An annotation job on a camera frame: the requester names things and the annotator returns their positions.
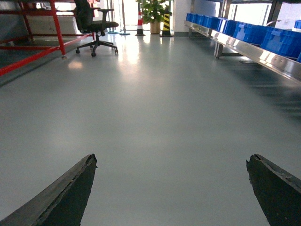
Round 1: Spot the red white traffic cone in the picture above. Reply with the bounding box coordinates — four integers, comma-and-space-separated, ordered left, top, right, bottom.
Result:
136, 3, 145, 36

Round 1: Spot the yellow black striped bollard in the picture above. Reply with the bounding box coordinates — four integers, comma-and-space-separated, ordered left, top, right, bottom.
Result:
160, 6, 172, 37

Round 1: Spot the stainless steel roller rack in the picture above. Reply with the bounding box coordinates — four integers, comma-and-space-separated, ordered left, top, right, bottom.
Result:
184, 0, 301, 85

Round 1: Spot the red metal table frame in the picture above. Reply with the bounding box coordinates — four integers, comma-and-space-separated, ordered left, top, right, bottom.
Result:
0, 0, 96, 77

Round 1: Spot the black office chair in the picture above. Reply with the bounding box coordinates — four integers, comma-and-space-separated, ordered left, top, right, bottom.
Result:
73, 0, 119, 57

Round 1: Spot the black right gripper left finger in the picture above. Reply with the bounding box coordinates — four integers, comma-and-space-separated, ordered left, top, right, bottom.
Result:
0, 154, 97, 226

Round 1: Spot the potted green plant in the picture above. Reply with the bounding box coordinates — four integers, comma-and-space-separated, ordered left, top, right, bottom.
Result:
136, 0, 172, 34

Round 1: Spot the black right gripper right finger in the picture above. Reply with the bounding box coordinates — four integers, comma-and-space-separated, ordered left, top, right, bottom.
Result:
246, 154, 301, 226

